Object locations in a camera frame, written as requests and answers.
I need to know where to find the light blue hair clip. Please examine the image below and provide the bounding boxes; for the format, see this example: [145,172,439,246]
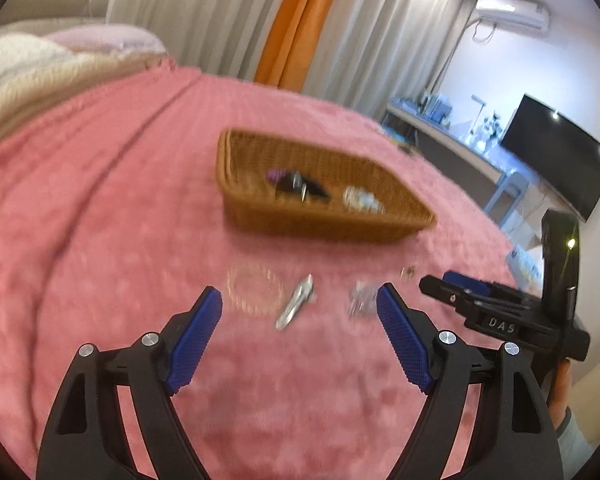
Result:
[274,273,316,332]

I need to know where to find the beige padded headboard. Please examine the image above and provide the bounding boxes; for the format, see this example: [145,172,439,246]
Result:
[0,0,116,36]

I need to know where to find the person's right forearm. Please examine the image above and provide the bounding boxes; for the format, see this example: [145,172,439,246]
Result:
[549,360,600,461]

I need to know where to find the white desk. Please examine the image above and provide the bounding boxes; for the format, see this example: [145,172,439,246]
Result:
[382,100,511,201]

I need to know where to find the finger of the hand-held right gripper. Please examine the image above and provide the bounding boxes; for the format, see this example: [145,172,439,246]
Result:
[442,270,543,308]
[419,275,486,313]

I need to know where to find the light blue chair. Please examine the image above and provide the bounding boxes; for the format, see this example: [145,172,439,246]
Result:
[482,167,531,226]

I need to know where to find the white floral pillow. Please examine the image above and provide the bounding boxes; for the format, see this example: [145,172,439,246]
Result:
[0,35,81,96]

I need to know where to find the desk supplies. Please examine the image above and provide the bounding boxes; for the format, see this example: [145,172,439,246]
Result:
[417,89,453,123]

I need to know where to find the brown wicker basket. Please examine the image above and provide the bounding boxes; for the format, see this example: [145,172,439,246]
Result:
[216,129,437,246]

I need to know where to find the white vase with flowers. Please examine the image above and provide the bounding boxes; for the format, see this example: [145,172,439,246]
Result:
[482,112,506,141]

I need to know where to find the beige folded quilt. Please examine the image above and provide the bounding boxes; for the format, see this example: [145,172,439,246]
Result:
[0,52,176,146]

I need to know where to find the pink fleece blanket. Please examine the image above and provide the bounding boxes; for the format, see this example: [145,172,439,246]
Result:
[0,57,556,480]

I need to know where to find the clear crystal item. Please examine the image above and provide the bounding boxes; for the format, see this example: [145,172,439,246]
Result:
[342,186,386,213]

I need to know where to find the orange curtain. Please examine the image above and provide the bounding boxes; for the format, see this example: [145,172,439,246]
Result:
[254,0,353,93]

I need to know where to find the grey curtain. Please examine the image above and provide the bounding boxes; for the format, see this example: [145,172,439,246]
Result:
[107,0,301,81]
[300,0,481,121]

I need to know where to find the black television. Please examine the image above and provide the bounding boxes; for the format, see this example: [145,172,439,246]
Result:
[500,93,600,223]

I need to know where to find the black hair accessory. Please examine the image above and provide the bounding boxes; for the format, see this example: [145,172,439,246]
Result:
[275,172,331,205]

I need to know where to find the white air conditioner hose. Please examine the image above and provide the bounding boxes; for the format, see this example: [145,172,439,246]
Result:
[470,17,498,43]

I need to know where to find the blue white tissue pack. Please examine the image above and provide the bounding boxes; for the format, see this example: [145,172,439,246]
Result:
[505,237,548,291]

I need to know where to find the clear bead bracelet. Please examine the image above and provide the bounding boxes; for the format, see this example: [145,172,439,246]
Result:
[226,263,286,317]

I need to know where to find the crystal bead bracelet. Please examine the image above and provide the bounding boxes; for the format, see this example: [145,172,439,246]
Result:
[349,282,381,318]

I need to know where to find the lilac pillow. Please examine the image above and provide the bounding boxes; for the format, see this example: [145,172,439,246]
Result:
[45,25,168,63]

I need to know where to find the white desk lamp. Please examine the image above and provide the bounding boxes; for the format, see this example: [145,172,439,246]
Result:
[467,94,488,136]

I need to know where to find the white air conditioner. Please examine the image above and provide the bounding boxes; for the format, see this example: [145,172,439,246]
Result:
[475,0,551,37]

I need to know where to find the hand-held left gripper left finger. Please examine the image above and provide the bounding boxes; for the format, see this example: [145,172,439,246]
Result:
[36,286,224,480]

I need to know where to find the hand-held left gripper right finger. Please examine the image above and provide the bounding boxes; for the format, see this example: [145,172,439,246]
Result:
[375,282,566,480]

